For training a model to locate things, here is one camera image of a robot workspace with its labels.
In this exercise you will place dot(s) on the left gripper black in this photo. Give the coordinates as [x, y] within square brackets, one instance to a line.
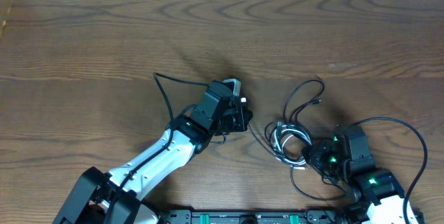
[243, 114]

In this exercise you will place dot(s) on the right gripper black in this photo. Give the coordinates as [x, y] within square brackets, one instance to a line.
[319, 150]

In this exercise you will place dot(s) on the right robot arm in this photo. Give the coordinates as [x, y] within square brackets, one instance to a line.
[376, 195]

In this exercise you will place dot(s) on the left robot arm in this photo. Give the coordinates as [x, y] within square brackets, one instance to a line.
[88, 201]

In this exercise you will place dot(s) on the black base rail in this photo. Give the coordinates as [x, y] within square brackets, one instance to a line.
[308, 216]

